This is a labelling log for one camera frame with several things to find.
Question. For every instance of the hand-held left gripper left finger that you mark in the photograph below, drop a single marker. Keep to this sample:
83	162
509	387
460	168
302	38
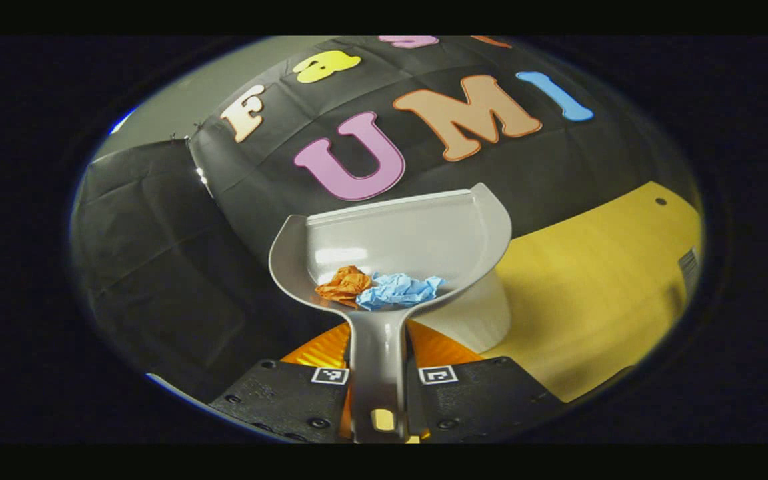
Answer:
277	400

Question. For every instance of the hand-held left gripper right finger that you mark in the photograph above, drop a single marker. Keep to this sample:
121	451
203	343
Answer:
484	400

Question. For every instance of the white ribbed garbage bin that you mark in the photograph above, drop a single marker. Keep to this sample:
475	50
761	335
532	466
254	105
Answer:
474	320

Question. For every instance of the orange paper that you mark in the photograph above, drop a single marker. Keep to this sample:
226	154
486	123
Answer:
342	285

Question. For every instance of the blue paper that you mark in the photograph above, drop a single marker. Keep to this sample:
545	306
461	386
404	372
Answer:
397	290

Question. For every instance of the grey plastic dustpan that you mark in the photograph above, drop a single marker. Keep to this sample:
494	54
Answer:
417	233

